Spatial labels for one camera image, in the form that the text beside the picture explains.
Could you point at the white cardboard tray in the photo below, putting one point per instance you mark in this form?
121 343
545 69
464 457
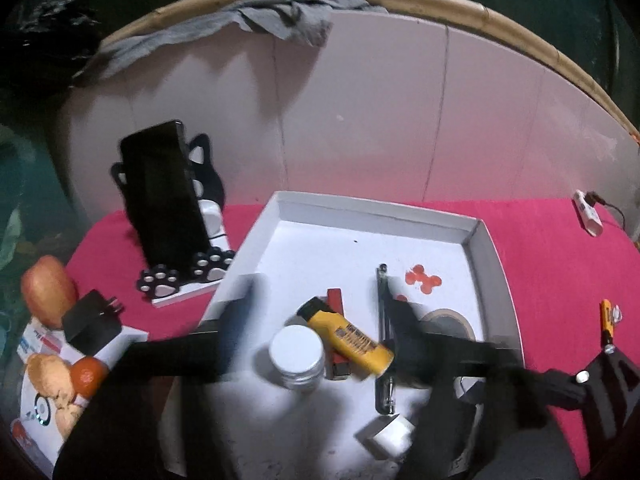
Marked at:
350 240

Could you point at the black white cat phone stand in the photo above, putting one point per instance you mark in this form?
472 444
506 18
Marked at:
212 260

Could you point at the small orange object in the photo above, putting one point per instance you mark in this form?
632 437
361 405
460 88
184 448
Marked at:
635 138

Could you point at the red apple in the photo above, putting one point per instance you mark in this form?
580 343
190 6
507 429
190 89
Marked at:
47 290

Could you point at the white printed box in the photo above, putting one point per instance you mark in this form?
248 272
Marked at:
127 335

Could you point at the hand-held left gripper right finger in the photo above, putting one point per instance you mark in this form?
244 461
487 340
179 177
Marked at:
407 345

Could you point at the slim yellow marker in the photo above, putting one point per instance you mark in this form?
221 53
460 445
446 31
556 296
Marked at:
606 320

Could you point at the yellow lighter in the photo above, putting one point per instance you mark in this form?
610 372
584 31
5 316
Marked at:
350 340

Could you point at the black pen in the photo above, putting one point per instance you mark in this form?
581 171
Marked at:
381 290

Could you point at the white power adapter cube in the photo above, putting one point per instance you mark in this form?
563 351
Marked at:
392 435

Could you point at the small round metal object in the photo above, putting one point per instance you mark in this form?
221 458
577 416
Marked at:
618 314

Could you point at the red rectangular lighter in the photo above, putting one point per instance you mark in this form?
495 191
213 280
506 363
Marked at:
334 296

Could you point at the brown tape roll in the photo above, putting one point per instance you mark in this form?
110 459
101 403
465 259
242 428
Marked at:
450 316

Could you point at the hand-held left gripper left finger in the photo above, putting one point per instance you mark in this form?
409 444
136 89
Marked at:
235 330

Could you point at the white plastic jar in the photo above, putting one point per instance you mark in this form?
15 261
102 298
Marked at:
296 347

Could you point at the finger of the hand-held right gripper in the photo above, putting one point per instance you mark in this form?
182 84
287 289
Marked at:
605 390

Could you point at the black power adapter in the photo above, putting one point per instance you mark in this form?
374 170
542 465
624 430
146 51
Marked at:
90 325

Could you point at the dark crumpled bag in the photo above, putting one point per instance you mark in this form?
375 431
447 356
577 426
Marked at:
55 15

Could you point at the black smartphone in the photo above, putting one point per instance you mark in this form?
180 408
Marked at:
160 190

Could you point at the grey cloth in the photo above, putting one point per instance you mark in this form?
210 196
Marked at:
280 15

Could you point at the orange tangerine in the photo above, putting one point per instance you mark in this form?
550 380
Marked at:
87 376

